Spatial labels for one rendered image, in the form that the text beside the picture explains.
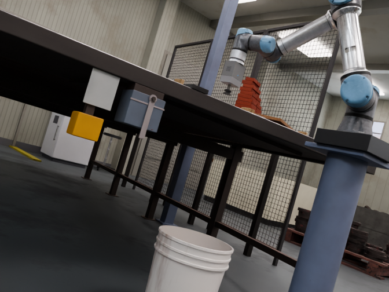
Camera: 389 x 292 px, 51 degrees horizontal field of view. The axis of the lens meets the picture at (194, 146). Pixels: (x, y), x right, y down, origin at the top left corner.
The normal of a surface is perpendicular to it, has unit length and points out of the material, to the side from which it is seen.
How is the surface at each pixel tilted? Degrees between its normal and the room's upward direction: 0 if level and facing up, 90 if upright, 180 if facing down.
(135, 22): 90
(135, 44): 90
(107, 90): 90
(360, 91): 99
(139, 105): 90
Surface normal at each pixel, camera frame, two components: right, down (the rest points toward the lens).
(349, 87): -0.48, -0.02
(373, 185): -0.73, -0.24
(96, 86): 0.52, 0.12
